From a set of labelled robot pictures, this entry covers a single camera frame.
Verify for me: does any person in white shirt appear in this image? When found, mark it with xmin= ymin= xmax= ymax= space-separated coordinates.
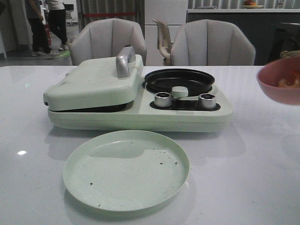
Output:
xmin=47 ymin=0 xmax=68 ymax=51

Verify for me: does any grey kitchen counter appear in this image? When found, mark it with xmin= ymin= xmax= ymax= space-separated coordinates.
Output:
xmin=186 ymin=8 xmax=300 ymax=66

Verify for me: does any person in grey shirt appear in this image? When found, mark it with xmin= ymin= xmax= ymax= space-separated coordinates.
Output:
xmin=24 ymin=0 xmax=59 ymax=59

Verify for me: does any grey upholstered chair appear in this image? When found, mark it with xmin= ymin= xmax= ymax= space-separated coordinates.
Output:
xmin=69 ymin=18 xmax=147 ymax=66
xmin=171 ymin=19 xmax=256 ymax=66

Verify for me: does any left grey upholstered chair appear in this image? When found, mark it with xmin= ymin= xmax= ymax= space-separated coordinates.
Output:
xmin=69 ymin=18 xmax=147 ymax=66

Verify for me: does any white cabinet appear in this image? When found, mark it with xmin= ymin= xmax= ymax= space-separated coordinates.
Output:
xmin=144 ymin=0 xmax=188 ymax=66

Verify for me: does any left silver control knob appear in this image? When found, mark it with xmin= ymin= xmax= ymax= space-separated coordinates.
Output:
xmin=154 ymin=92 xmax=172 ymax=108

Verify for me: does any light green round plate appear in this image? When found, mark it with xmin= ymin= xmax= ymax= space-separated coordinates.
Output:
xmin=63 ymin=130 xmax=190 ymax=213

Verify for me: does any black round frying pan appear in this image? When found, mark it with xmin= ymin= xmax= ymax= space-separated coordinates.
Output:
xmin=144 ymin=68 xmax=215 ymax=96

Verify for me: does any right grey upholstered chair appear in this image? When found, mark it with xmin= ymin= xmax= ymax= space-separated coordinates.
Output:
xmin=171 ymin=19 xmax=256 ymax=66

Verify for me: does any green breakfast maker lid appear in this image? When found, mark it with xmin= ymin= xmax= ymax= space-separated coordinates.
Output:
xmin=43 ymin=46 xmax=143 ymax=111

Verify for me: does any beige plastic chair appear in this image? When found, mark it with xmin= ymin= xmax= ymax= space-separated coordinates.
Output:
xmin=152 ymin=19 xmax=172 ymax=66

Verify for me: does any right silver control knob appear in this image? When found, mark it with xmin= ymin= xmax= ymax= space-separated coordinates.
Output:
xmin=198 ymin=94 xmax=217 ymax=110

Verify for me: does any fruit plate on counter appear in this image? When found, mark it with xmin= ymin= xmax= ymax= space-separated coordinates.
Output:
xmin=242 ymin=0 xmax=264 ymax=9

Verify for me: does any dark armchair with cushion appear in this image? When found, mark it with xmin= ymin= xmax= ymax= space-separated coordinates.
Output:
xmin=268 ymin=22 xmax=300 ymax=62

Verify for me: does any orange cooked shrimp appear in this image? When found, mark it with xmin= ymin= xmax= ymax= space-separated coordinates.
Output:
xmin=277 ymin=79 xmax=293 ymax=88

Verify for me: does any green breakfast maker base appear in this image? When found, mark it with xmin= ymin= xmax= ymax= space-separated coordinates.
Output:
xmin=48 ymin=82 xmax=233 ymax=132

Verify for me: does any silver control knob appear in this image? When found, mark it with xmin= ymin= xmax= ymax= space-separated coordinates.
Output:
xmin=198 ymin=94 xmax=217 ymax=110
xmin=154 ymin=92 xmax=172 ymax=108

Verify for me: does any pink bowl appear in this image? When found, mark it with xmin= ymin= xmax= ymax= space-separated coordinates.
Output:
xmin=257 ymin=57 xmax=300 ymax=105

